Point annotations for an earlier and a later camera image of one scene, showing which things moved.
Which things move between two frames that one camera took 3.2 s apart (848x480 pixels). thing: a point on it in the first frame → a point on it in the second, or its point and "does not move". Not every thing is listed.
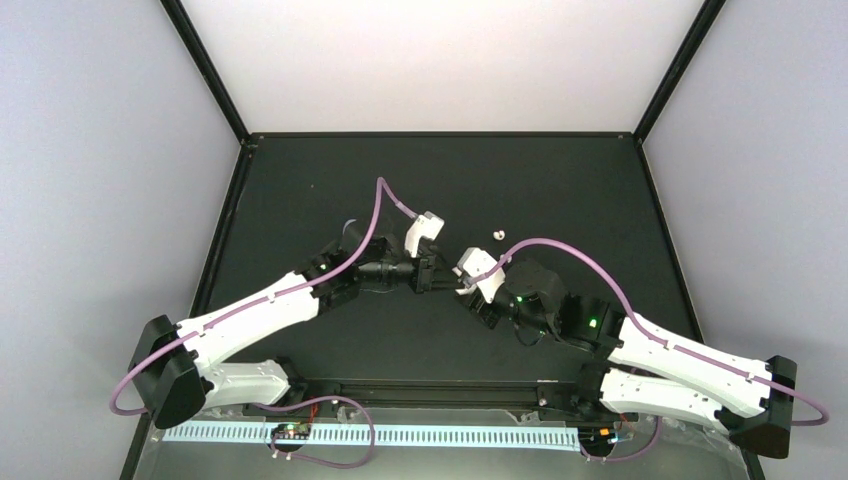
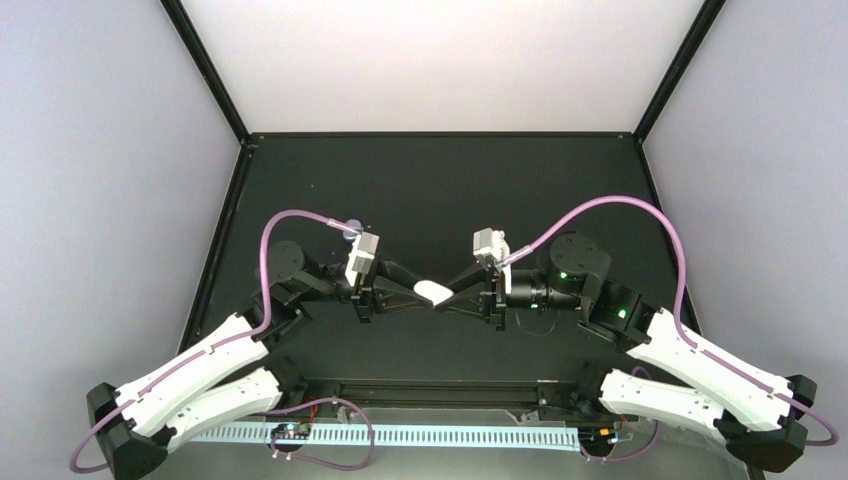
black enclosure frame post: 202,57 does not move
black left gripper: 422,278 → 363,293
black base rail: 440,401 does not move
